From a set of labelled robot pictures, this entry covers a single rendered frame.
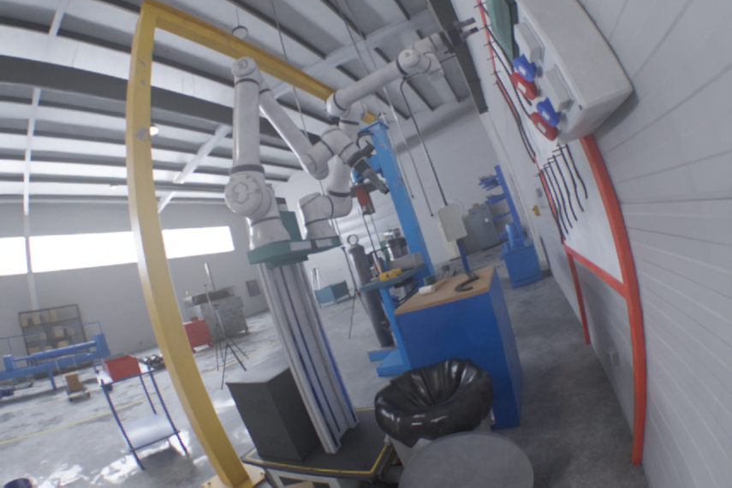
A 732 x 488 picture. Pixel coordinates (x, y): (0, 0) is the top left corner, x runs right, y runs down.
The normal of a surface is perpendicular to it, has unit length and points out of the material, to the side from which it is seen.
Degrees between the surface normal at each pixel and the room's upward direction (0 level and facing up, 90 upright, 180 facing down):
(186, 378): 90
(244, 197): 100
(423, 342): 90
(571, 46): 90
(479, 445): 77
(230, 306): 90
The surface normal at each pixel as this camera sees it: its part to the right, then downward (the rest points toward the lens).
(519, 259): -0.45, 0.01
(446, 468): -0.29, -0.29
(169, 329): 0.84, -0.33
